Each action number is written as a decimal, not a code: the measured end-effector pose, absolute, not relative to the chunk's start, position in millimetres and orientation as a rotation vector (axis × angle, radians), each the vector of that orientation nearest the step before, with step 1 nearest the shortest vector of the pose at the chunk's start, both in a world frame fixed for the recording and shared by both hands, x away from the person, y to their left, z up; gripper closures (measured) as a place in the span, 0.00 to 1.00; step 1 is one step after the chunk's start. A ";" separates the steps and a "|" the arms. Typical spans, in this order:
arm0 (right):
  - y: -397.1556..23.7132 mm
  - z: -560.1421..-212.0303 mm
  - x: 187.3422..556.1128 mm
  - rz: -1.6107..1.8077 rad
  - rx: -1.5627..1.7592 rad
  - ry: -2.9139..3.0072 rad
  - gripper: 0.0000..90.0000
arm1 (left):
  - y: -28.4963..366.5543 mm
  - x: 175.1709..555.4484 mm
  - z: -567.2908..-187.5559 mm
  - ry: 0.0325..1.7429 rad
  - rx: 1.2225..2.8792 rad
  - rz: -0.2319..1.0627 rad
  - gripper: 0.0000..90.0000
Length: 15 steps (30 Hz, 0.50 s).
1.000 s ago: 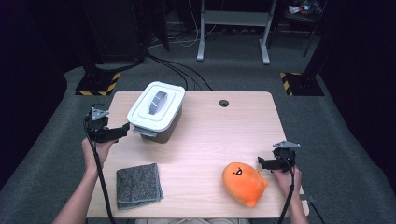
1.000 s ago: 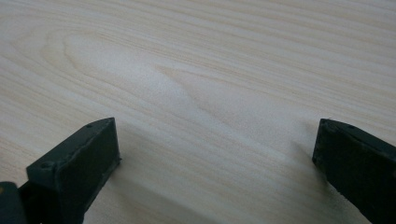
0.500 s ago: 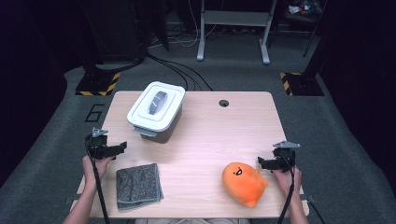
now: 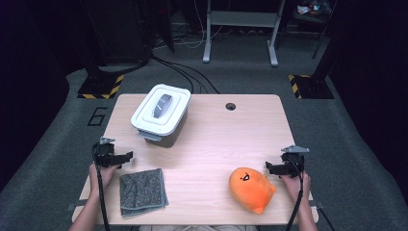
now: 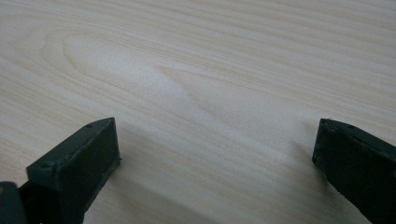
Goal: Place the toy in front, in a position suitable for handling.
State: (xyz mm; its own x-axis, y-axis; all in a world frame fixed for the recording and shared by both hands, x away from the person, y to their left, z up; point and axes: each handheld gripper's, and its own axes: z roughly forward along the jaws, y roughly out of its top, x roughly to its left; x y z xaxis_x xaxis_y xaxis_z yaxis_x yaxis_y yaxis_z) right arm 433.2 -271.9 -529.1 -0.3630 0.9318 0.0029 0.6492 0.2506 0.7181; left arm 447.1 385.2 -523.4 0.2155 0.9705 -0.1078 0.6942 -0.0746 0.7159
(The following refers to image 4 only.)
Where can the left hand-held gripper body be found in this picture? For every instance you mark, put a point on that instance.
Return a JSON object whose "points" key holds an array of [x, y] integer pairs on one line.
{"points": [[103, 155]]}

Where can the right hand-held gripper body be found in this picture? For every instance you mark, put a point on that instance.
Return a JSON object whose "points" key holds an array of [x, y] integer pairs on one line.
{"points": [[293, 163]]}

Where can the orange plush toy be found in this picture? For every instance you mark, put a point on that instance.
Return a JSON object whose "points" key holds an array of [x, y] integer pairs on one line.
{"points": [[251, 189]]}

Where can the grey towel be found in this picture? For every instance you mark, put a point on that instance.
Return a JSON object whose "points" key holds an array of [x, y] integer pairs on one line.
{"points": [[142, 192]]}

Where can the white lidded storage box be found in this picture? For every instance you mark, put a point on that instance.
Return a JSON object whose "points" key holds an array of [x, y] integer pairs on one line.
{"points": [[160, 110]]}

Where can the person's left hand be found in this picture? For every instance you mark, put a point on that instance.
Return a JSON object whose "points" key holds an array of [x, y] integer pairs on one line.
{"points": [[104, 179]]}

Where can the person's right hand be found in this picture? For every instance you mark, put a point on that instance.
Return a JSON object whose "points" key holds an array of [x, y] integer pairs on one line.
{"points": [[296, 187]]}

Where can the grey table clamp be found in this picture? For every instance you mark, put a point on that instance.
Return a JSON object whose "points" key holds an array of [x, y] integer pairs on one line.
{"points": [[75, 206], [318, 204]]}

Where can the black yellow striped stand base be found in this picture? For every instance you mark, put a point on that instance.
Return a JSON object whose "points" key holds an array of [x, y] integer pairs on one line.
{"points": [[309, 87], [102, 88]]}

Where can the round table grommet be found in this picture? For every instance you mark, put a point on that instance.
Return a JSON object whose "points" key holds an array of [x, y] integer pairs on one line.
{"points": [[230, 106]]}

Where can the black cabinet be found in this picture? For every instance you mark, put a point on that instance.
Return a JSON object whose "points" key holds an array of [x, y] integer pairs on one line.
{"points": [[118, 29]]}

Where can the colourful clutter on shelf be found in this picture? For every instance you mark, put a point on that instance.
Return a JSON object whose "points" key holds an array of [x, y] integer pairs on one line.
{"points": [[312, 8]]}

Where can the white metal desk frame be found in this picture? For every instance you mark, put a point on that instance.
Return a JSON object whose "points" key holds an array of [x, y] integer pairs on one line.
{"points": [[243, 18]]}

